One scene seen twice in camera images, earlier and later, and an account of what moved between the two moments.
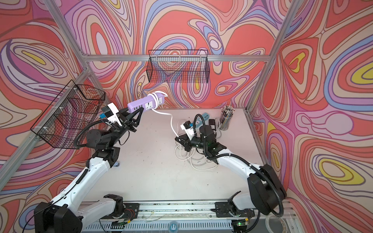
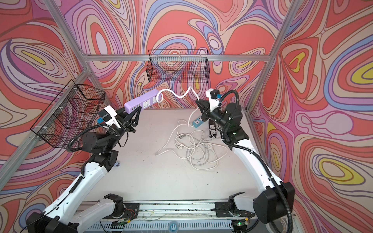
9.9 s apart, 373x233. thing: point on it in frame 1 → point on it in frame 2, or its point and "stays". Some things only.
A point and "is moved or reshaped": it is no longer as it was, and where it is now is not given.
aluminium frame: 14,161 stays
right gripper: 184,140 → 202,103
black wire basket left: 74,107 stays
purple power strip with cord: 152,101 is moved or reshaped
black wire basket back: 179,66 stays
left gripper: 127,120 stays
